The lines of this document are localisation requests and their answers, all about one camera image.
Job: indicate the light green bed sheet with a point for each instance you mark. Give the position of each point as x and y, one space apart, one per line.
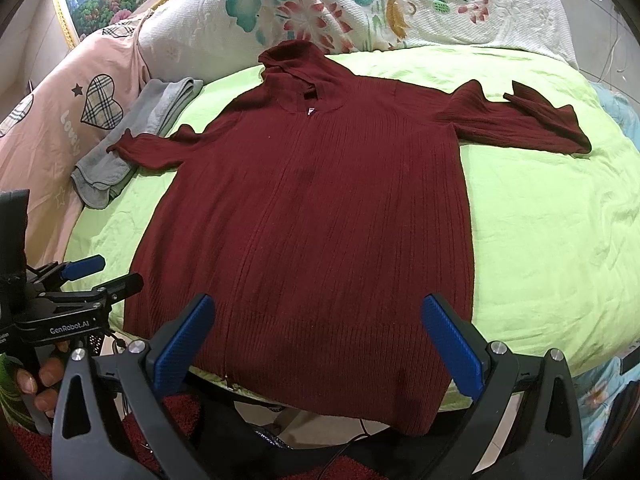
556 238

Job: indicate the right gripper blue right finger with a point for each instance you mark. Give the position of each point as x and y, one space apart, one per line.
545 440

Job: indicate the dark red knit hooded sweater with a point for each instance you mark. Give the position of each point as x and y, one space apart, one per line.
318 210

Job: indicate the white floral quilt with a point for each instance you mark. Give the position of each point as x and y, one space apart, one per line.
210 39

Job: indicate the folded grey cloth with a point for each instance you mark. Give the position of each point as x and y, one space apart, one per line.
100 176

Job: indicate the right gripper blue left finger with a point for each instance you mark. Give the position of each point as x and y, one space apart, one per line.
88 439

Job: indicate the pink heart pattern pillow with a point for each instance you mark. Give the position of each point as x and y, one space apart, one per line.
60 122

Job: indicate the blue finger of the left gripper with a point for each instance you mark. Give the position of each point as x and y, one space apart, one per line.
75 270
120 288

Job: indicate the person's left hand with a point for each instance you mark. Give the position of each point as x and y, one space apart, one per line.
43 388

